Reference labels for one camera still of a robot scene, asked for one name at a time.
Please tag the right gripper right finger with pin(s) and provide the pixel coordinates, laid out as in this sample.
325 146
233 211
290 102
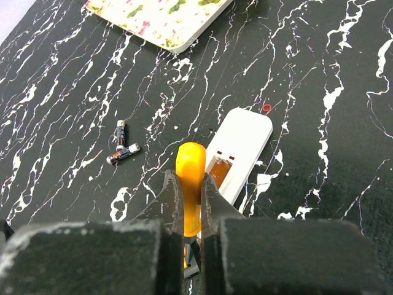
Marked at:
243 255

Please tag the white remote dark batteries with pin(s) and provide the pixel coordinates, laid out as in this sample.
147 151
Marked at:
235 149

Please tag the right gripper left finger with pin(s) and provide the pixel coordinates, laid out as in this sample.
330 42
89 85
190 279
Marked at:
143 255

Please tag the pink floral tray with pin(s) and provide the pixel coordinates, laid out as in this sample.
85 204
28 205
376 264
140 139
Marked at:
170 25

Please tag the dark battery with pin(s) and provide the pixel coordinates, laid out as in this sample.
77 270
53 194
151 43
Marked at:
123 154
120 135

